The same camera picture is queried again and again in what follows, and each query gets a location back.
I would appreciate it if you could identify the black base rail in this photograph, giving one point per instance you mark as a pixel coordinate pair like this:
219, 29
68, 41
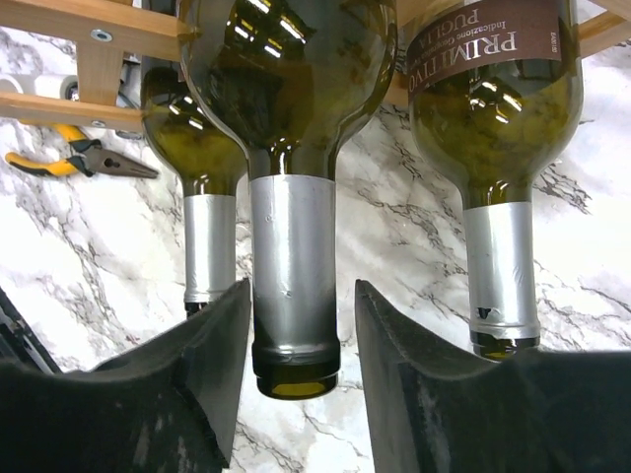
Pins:
19, 342

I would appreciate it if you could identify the green wine bottle black neck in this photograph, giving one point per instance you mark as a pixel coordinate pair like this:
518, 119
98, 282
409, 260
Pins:
291, 82

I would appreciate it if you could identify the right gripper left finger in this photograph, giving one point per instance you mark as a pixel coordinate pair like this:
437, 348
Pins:
168, 405

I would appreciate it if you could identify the green wine bottle silver neck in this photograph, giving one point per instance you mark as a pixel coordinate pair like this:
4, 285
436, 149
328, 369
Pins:
495, 92

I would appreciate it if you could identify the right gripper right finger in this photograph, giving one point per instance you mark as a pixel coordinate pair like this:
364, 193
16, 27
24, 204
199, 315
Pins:
433, 407

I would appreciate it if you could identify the wooden wine rack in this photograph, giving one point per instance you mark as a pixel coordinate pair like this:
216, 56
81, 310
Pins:
103, 32

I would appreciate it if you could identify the white plastic pipe fitting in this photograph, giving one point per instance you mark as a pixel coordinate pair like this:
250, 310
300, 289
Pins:
46, 85

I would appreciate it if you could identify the yellow handled pliers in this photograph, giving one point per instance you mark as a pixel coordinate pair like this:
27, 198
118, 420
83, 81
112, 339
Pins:
89, 158

